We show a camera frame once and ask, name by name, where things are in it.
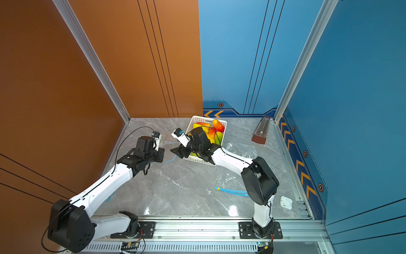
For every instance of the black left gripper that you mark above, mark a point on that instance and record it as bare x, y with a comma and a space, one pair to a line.
160, 152

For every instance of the aluminium corner post left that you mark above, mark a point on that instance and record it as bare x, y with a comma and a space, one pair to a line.
76, 29

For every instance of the green mango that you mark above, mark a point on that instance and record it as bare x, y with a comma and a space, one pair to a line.
218, 137

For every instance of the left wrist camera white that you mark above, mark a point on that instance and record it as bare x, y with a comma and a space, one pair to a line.
157, 137

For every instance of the aluminium corner post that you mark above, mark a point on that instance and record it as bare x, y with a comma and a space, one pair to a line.
76, 29
316, 32

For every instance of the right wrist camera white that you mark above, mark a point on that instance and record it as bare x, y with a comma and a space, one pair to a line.
180, 135

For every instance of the white perforated plastic basket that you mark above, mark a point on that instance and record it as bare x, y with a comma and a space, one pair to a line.
210, 136

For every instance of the white small power adapter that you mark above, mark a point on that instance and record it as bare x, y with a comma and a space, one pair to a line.
286, 202

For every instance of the red wedge metronome box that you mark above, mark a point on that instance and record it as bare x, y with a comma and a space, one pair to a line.
261, 132

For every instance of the aluminium corner post right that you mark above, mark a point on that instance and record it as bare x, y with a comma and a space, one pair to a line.
316, 32

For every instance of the clear zip-top bag blue zipper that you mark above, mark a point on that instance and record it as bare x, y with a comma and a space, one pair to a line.
168, 155

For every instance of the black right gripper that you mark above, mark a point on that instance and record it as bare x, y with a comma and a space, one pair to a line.
180, 151

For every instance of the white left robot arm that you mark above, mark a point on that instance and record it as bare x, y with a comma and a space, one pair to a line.
73, 224

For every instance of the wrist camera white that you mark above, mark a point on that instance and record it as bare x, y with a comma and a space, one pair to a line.
180, 135
157, 137

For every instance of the yellow mango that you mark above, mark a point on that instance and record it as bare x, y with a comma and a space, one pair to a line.
205, 126

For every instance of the aluminium front rail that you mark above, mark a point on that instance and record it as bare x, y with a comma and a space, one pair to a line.
161, 235

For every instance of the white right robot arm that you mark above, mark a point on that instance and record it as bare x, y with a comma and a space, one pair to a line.
263, 222

